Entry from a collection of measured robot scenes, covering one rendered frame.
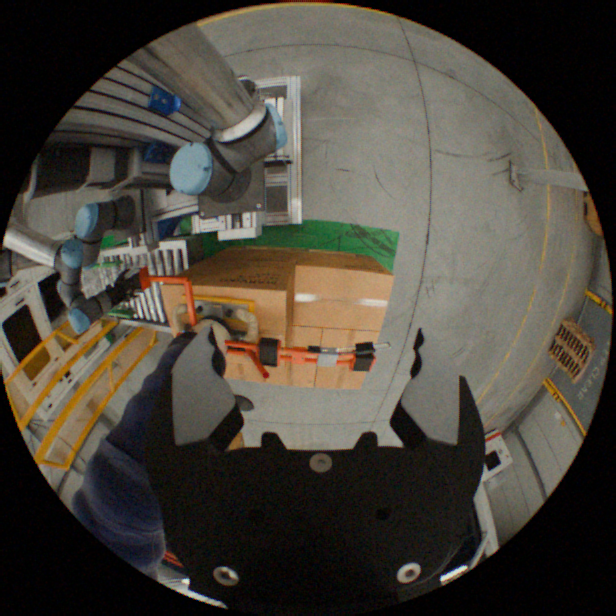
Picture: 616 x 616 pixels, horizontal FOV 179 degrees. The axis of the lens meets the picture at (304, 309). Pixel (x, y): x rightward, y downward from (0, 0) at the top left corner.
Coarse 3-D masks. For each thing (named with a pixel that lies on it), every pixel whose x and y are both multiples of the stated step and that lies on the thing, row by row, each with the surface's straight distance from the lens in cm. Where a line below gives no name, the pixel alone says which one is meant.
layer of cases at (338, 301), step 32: (224, 256) 139; (256, 256) 133; (288, 256) 133; (320, 256) 141; (320, 288) 117; (352, 288) 119; (384, 288) 124; (320, 320) 126; (352, 320) 129; (288, 384) 167; (320, 384) 166; (352, 384) 170
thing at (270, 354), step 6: (258, 342) 72; (264, 342) 72; (270, 342) 72; (276, 342) 72; (258, 348) 71; (264, 348) 71; (270, 348) 70; (276, 348) 69; (258, 354) 72; (264, 354) 73; (270, 354) 72; (276, 354) 72; (264, 360) 75; (270, 360) 74; (276, 360) 74; (270, 366) 75; (276, 366) 75
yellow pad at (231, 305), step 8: (184, 296) 90; (200, 296) 86; (208, 296) 85; (200, 304) 86; (216, 304) 83; (224, 304) 81; (232, 304) 80; (240, 304) 79; (248, 304) 78; (200, 312) 85; (224, 312) 83; (232, 312) 80; (232, 320) 84; (240, 320) 83
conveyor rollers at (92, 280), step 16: (112, 256) 200; (128, 256) 178; (144, 256) 166; (160, 256) 153; (176, 256) 140; (96, 272) 232; (112, 272) 203; (160, 272) 154; (176, 272) 143; (96, 288) 243; (160, 288) 159; (128, 304) 202; (144, 304) 181; (160, 304) 169
